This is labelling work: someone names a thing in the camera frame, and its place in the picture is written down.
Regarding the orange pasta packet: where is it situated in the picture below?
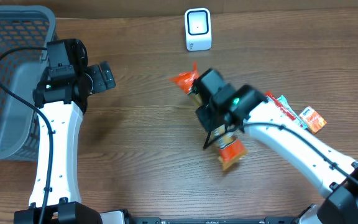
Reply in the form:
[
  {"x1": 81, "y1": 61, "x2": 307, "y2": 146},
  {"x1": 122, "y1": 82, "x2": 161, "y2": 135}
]
[{"x1": 169, "y1": 62, "x2": 248, "y2": 171}]

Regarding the red stick snack packet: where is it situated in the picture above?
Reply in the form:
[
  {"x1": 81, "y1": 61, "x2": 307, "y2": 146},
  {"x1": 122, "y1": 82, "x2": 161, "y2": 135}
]
[{"x1": 264, "y1": 91, "x2": 296, "y2": 121}]

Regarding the teal snack packet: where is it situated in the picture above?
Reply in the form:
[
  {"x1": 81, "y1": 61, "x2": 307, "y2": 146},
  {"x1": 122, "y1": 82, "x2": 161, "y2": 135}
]
[{"x1": 278, "y1": 95, "x2": 308, "y2": 129}]

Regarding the small orange sachet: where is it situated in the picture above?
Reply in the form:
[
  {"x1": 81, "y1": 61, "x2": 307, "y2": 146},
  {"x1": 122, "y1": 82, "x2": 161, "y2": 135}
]
[{"x1": 299, "y1": 106, "x2": 327, "y2": 134}]

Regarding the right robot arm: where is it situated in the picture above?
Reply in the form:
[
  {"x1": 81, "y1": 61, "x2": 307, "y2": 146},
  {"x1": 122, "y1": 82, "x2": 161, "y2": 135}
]
[{"x1": 191, "y1": 68, "x2": 358, "y2": 223}]

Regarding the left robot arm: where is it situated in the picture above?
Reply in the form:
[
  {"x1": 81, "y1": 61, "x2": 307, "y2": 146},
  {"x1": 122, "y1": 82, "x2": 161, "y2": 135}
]
[{"x1": 14, "y1": 39, "x2": 116, "y2": 223}]

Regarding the white barcode scanner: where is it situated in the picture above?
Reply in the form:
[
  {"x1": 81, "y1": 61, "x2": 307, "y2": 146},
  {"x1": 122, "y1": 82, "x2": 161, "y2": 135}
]
[{"x1": 184, "y1": 7, "x2": 212, "y2": 52}]

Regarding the grey plastic shopping basket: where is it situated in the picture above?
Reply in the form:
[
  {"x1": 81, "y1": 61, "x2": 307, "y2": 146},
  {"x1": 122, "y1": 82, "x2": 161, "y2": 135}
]
[{"x1": 0, "y1": 5, "x2": 58, "y2": 161}]

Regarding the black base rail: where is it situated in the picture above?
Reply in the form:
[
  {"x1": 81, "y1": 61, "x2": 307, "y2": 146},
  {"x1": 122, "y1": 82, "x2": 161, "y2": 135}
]
[{"x1": 129, "y1": 217, "x2": 297, "y2": 224}]

